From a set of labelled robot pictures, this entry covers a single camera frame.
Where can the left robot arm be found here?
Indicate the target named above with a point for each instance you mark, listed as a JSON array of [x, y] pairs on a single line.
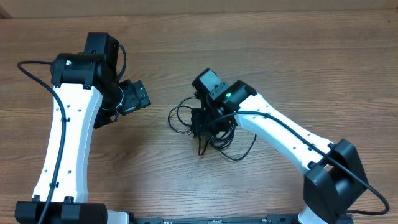
[[88, 93]]

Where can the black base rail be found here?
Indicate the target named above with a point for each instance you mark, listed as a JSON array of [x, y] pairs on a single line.
[[269, 219]]

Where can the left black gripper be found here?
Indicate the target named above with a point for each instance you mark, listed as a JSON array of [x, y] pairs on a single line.
[[134, 101]]

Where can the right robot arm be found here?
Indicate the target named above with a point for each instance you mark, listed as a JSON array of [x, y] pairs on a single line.
[[332, 173]]

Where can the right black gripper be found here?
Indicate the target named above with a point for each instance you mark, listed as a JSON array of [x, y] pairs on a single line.
[[197, 123]]

